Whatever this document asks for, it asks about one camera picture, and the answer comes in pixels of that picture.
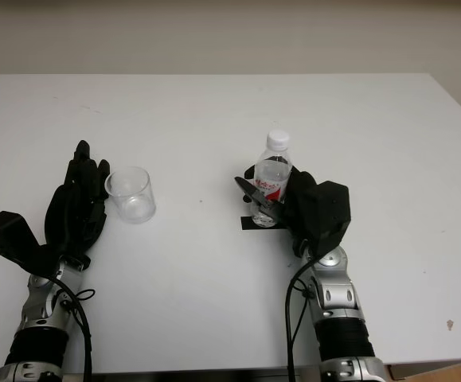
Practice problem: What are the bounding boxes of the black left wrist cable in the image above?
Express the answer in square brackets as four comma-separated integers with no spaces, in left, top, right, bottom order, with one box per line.
[49,276,96,379]

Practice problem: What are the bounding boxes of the clear water bottle red label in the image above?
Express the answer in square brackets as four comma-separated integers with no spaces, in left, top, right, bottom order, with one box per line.
[249,130,294,228]

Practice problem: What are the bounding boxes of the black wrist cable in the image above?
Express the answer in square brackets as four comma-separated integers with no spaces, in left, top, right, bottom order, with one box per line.
[284,254,318,382]
[49,276,96,379]

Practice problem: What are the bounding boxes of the brown cardboard box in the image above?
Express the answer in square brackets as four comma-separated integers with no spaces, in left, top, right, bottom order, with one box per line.
[385,357,461,382]

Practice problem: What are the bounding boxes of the clear plastic cup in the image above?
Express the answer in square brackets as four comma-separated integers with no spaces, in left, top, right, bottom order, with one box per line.
[104,166,157,224]

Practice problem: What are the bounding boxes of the black tape strip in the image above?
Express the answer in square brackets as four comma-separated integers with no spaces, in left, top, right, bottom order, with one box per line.
[240,216,287,231]

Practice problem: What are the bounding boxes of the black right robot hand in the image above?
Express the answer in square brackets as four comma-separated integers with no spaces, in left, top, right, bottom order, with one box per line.
[233,162,318,256]

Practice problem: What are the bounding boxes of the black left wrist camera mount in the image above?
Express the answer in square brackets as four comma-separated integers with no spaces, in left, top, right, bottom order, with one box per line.
[0,212,62,275]

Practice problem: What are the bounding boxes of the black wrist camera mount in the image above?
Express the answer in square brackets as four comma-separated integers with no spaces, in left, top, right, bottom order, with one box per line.
[0,212,62,275]
[309,180,351,254]

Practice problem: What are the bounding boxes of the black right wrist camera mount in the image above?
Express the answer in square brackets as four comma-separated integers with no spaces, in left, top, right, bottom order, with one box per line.
[309,180,351,254]

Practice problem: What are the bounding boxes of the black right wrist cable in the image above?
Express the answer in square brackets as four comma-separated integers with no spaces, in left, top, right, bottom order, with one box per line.
[284,254,318,382]

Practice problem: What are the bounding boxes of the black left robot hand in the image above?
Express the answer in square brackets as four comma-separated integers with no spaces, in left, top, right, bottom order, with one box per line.
[43,138,111,271]

